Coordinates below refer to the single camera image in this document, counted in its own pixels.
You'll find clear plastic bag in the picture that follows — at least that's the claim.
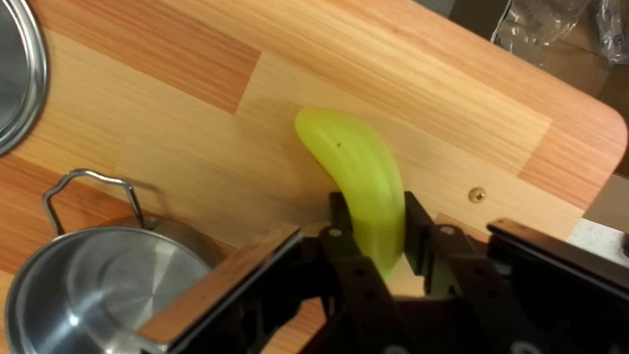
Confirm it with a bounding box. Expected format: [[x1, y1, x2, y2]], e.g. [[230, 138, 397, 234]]
[[490, 0, 629, 67]]

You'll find light wooden side counter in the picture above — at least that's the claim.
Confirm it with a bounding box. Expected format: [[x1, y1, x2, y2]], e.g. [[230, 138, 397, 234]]
[[0, 0, 629, 354]]

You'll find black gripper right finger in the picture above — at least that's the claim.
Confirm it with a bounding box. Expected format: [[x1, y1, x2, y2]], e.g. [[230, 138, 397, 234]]
[[403, 191, 547, 354]]

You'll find small steel pot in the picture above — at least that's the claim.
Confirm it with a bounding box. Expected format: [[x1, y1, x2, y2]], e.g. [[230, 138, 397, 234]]
[[4, 167, 228, 354]]

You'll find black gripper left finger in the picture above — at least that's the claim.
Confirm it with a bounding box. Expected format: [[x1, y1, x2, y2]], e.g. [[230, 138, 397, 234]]
[[313, 191, 425, 354]]

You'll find round steel pot lid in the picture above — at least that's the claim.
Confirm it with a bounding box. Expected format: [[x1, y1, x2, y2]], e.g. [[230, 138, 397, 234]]
[[0, 0, 51, 158]]

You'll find yellow toy banana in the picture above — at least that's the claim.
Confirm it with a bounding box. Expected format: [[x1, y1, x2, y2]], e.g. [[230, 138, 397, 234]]
[[293, 107, 407, 282]]

